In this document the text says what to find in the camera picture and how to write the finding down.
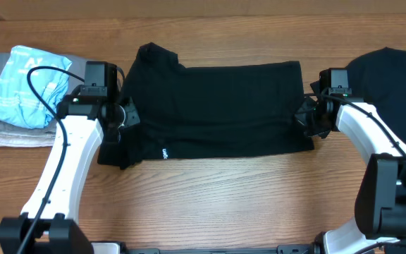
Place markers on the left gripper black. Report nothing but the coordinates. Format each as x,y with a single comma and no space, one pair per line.
133,116

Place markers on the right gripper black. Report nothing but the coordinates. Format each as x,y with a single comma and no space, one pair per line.
299,117

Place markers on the black polo shirt Sydrogen logo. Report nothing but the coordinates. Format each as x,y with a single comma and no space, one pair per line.
207,112

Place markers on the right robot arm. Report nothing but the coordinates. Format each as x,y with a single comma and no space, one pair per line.
379,219

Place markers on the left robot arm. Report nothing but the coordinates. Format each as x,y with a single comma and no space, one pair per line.
48,222

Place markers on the black t-shirt white label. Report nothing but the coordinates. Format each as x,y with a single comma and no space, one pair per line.
379,78

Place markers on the folded light blue shirt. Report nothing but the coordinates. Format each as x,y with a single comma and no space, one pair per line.
18,105

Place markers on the folded beige garment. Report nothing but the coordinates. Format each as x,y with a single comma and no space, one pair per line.
37,137

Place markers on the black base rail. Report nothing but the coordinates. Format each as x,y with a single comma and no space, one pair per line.
203,249

